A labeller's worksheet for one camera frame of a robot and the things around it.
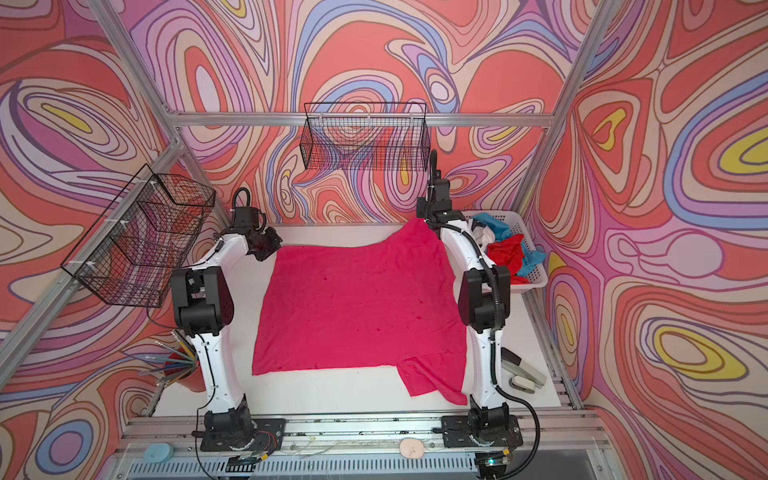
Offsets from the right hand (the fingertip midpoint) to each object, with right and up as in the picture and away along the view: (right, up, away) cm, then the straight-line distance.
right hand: (431, 205), depth 100 cm
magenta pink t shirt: (-14, -33, -4) cm, 36 cm away
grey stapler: (+23, -51, -20) cm, 59 cm away
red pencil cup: (-69, -46, -23) cm, 86 cm away
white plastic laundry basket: (+34, -24, -5) cm, 42 cm away
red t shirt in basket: (+26, -17, -1) cm, 31 cm away
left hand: (-51, -11, +4) cm, 52 cm away
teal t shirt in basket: (+27, -8, +9) cm, 29 cm away
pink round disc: (-9, -63, -30) cm, 70 cm away
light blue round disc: (-69, -64, -30) cm, 99 cm away
